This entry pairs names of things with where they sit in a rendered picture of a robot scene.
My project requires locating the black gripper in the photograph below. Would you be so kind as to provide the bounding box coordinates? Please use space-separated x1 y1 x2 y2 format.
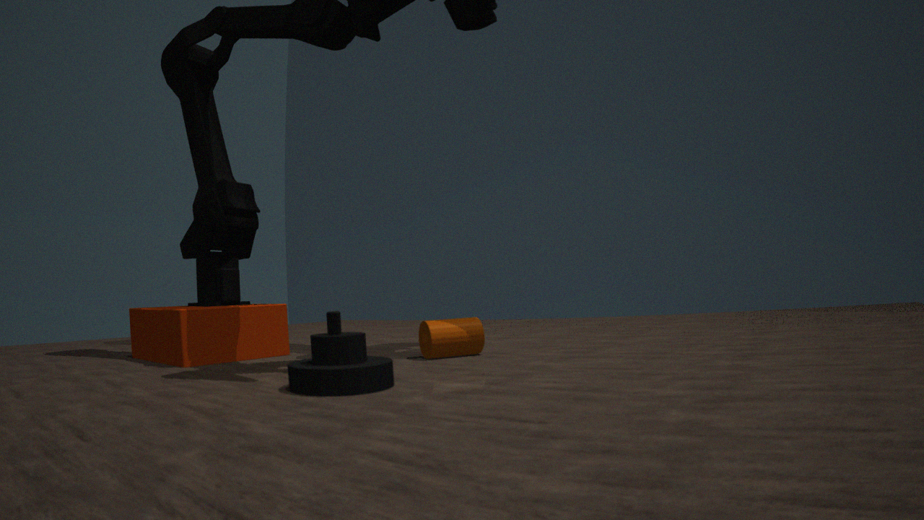
393 0 497 31

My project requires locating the black stepped round pedestal with short shaft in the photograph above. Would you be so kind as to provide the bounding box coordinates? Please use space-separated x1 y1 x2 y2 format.
287 311 394 397

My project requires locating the orange knob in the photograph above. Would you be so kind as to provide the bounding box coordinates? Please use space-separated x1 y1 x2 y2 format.
419 318 485 359

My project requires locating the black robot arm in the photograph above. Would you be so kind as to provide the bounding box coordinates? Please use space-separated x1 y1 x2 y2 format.
161 0 406 307

